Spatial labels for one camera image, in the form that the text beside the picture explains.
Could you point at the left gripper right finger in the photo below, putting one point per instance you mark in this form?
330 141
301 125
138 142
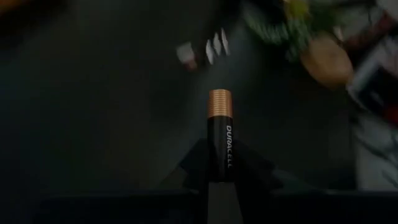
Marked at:
248 171

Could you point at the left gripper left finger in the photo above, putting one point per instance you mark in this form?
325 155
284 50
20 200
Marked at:
196 168

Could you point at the copper-top black Duracell battery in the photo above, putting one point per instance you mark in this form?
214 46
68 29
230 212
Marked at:
220 137

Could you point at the round wooden base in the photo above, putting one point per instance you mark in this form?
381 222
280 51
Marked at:
326 62

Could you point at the green artificial plant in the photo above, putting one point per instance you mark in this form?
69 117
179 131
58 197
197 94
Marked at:
270 31

